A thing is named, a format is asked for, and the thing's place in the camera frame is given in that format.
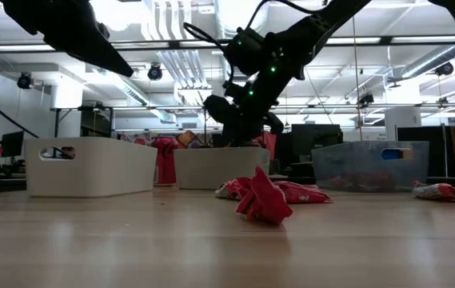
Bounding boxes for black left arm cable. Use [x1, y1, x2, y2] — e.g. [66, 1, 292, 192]
[0, 83, 72, 159]

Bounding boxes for black ceiling spotlight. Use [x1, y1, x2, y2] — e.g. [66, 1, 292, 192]
[434, 62, 455, 77]
[147, 63, 163, 82]
[357, 92, 375, 108]
[17, 71, 35, 90]

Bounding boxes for black partition panel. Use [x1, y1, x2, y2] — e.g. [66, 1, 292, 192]
[397, 126, 452, 178]

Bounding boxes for black pipe rig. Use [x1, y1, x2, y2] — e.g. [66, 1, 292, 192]
[50, 102, 455, 139]

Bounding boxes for red hanging cloth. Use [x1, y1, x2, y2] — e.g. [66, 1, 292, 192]
[250, 130, 278, 150]

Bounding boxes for white pillar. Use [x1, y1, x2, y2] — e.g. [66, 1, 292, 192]
[384, 106, 423, 142]

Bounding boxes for black overhead lighting rail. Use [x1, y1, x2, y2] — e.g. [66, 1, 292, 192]
[0, 35, 455, 55]

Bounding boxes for small black monitor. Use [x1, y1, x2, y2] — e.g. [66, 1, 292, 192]
[0, 130, 25, 158]

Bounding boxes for patterned colourful cloth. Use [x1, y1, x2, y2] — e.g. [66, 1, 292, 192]
[177, 130, 214, 150]

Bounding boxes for large black monitor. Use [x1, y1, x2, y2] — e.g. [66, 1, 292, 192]
[290, 123, 344, 161]

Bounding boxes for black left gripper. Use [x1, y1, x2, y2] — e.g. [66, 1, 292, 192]
[0, 0, 134, 78]

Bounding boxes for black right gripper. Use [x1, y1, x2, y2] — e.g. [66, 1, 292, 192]
[203, 55, 305, 147]

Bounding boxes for black shelf unit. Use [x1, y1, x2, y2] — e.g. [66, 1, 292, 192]
[81, 106, 113, 139]

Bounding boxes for grey translucent plastic bin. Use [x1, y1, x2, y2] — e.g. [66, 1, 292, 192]
[310, 140, 431, 192]

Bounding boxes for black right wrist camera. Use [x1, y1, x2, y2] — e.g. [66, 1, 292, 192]
[223, 26, 267, 77]

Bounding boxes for light grey plastic bin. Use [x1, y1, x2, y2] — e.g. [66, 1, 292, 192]
[173, 146, 271, 190]

